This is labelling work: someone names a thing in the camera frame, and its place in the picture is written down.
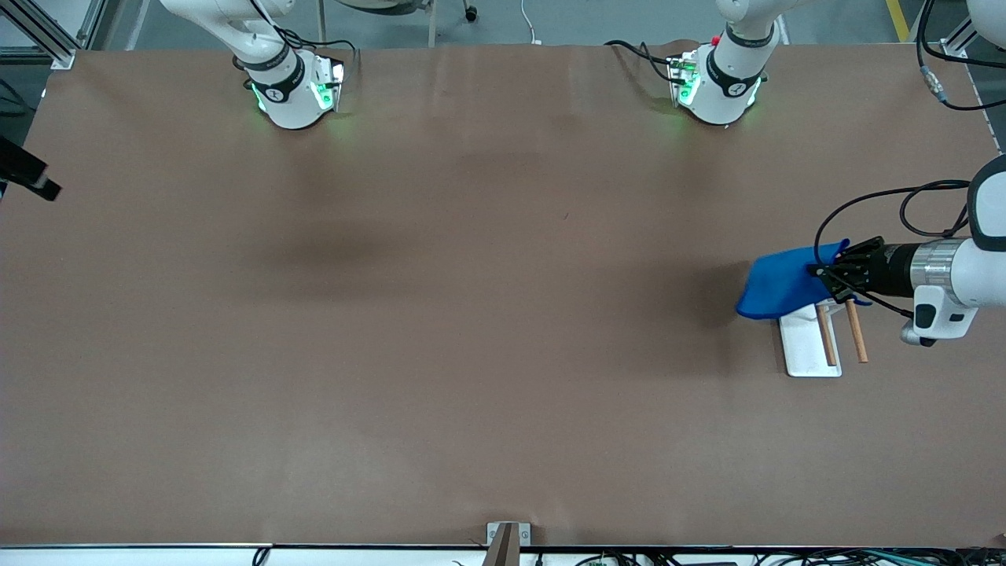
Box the blue microfibre towel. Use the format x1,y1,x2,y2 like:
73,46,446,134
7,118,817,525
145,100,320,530
736,239,873,321

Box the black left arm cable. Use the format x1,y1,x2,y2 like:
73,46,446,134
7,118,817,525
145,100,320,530
813,0,1006,319

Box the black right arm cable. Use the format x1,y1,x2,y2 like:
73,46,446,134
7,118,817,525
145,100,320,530
232,0,359,79

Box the brown table cover mat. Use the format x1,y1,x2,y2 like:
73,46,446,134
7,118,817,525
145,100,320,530
0,43,1006,549

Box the aluminium frame profile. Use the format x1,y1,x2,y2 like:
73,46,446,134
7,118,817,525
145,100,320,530
942,17,982,62
0,0,107,70

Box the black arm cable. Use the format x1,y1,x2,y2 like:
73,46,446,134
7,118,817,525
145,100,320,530
813,0,1006,319
232,0,359,79

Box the bundle of cables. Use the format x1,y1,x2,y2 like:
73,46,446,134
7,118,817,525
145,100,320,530
452,547,1006,566

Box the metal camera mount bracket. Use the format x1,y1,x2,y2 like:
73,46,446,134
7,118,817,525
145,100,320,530
483,522,532,566

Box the chair base with caster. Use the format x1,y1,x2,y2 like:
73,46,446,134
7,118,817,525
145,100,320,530
318,0,480,48

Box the white towel rack wooden bars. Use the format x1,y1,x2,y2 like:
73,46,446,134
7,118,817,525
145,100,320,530
778,299,869,378

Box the thin white floor cable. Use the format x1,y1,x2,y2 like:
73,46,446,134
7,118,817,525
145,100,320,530
520,0,545,46

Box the black base power cable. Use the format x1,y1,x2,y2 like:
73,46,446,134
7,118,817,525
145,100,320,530
604,39,686,84

